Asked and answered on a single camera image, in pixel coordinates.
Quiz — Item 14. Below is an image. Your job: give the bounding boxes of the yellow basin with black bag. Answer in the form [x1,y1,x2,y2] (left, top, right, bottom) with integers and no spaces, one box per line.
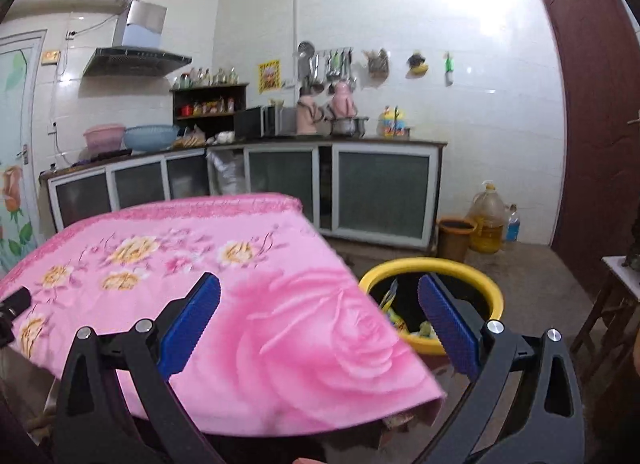
[358,257,504,356]

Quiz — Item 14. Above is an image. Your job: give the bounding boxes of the steel range hood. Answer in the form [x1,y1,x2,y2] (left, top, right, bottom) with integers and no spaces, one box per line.
[82,0,193,78]

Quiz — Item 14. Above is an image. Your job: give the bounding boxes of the blue liquid plastic bottle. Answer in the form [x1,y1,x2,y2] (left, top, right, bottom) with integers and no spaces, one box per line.
[505,203,521,244]

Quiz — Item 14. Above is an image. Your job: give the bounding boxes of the yellow wall poster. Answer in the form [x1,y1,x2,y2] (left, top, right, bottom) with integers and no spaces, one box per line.
[258,60,281,94]

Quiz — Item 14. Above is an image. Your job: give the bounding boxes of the dark wooden spice shelf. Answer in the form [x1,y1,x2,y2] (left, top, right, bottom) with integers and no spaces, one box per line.
[169,67,249,124]

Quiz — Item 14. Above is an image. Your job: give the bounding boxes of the brown wooden door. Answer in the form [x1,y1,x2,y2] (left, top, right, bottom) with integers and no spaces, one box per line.
[525,0,640,295]

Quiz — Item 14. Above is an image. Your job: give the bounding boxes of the yellow black hanging scrubber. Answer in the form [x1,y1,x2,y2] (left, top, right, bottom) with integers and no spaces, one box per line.
[406,50,430,76]

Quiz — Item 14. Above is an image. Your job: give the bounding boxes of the pink thermos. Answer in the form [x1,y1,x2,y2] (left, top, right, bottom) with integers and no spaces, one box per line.
[327,82,358,118]
[296,94,326,135]

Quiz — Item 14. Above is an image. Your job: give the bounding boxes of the steel cooking pot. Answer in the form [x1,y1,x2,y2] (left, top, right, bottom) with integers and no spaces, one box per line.
[327,116,370,138]

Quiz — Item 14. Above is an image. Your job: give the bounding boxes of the floral glass door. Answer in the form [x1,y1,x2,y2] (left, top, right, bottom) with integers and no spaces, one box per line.
[0,32,48,275]

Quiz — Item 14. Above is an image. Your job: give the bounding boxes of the blue plastic basin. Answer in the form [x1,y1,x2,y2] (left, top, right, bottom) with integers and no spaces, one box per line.
[123,124,180,151]

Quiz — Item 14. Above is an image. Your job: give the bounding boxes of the snack bags on counter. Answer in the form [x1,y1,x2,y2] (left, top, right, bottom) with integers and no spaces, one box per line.
[172,125,207,148]

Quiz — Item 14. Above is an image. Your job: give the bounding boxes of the black microwave oven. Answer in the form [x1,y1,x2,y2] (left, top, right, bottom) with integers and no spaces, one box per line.
[234,105,298,139]

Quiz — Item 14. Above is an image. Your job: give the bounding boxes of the pink plastic basin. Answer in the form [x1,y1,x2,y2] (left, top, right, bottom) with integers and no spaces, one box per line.
[83,124,126,150]

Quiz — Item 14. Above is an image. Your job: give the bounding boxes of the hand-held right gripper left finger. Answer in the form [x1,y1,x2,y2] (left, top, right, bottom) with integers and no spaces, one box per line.
[52,271,226,464]

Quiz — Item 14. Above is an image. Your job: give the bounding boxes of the pink floral tablecloth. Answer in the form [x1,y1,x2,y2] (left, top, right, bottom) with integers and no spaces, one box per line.
[0,193,447,437]

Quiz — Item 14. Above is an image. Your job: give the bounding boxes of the hanging kitchen utensils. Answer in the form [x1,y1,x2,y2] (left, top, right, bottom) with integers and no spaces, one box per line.
[297,41,358,95]

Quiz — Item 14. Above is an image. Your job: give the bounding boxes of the kitchen counter cabinet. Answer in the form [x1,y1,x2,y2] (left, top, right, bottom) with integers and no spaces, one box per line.
[40,137,448,251]

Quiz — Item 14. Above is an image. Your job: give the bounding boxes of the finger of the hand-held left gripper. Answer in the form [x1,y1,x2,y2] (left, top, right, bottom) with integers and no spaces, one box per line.
[0,287,32,317]

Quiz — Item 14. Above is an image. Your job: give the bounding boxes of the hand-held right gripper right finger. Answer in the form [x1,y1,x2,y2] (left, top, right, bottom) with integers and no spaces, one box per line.
[415,271,586,464]

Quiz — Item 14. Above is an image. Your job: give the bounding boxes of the wall chopstick holder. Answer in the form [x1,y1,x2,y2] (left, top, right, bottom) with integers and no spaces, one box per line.
[366,48,390,78]

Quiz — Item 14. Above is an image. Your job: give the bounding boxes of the white sack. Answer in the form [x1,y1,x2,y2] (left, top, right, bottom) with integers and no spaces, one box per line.
[206,147,247,196]

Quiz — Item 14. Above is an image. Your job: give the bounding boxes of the large cooking oil jug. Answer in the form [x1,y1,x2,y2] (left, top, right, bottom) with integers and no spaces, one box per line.
[467,183,506,254]

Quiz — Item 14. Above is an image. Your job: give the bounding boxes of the wooden stool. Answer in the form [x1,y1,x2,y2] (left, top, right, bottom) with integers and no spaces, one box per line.
[570,254,640,385]

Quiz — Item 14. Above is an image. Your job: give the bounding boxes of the brown waste bin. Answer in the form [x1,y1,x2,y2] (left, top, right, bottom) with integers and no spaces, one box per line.
[436,217,477,263]

